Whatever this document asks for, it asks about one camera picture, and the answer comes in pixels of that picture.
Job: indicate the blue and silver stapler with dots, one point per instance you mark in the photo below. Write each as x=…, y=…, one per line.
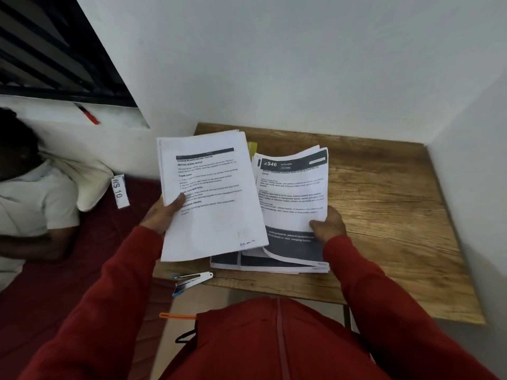
x=190, y=282

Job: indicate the black metal table leg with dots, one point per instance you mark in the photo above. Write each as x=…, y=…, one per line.
x=347, y=316

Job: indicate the dark louvred window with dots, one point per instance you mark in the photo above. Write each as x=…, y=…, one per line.
x=59, y=47

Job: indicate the small pile of printed sheets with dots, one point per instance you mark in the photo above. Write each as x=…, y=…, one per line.
x=277, y=269

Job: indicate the person's left hand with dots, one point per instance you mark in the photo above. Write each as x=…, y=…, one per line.
x=160, y=217

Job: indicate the person's right forearm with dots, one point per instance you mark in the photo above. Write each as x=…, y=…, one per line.
x=404, y=312

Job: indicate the person's right hand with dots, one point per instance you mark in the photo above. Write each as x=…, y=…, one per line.
x=330, y=229

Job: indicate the person's left forearm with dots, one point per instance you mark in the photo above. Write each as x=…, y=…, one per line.
x=95, y=312

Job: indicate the white pillow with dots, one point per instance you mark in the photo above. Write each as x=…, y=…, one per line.
x=95, y=182

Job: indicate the red marker on sill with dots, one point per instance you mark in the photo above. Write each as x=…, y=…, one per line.
x=90, y=115

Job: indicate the stack of printed sheets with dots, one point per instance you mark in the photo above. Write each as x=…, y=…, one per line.
x=214, y=193

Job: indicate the maroon bed mattress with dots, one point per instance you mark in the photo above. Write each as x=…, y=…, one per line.
x=59, y=288

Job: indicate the person's red jacket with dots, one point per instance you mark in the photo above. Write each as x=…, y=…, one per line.
x=277, y=344

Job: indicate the white paper label tag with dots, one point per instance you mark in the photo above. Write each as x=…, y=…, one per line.
x=119, y=191

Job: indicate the yellow patterned plastic folder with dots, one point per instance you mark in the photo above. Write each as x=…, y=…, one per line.
x=252, y=148

